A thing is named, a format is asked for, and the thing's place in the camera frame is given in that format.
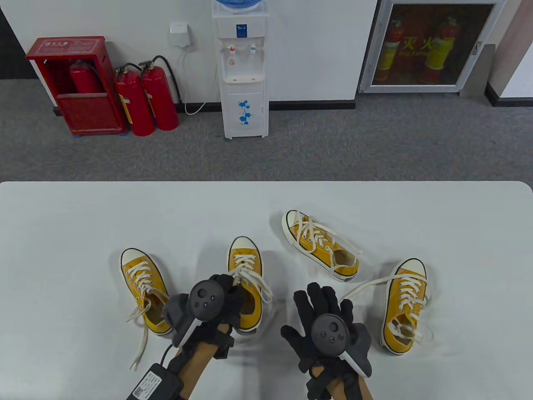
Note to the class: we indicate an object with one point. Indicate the person's left hand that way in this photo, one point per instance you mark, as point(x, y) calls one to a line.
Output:
point(233, 304)

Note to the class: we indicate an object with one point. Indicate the person's right hand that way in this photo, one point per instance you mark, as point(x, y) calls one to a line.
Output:
point(322, 302)

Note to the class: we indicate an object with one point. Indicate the person's left forearm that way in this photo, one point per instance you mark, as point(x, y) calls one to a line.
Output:
point(200, 362)

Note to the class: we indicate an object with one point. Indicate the person's right forearm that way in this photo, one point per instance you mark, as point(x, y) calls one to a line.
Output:
point(339, 389)

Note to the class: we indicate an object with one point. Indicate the grey tracking controller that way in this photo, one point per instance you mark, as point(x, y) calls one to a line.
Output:
point(331, 333)
point(206, 298)

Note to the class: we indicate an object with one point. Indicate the black labelled box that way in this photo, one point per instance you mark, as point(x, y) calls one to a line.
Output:
point(154, 383)

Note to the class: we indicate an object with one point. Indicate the white water dispenser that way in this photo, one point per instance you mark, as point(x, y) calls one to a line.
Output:
point(243, 104)

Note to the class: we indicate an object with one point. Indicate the red fire extinguisher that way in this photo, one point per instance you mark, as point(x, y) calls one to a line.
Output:
point(135, 104)
point(160, 100)
point(83, 81)

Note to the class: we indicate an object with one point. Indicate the red fire extinguisher cabinet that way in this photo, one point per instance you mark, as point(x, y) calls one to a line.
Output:
point(91, 112)

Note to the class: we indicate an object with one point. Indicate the glass door fire cabinet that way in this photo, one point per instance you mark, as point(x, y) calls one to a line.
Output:
point(437, 50)

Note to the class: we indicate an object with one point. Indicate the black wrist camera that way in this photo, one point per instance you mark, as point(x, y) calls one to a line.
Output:
point(225, 346)

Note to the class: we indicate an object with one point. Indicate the white wall box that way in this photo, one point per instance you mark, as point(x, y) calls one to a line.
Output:
point(181, 35)

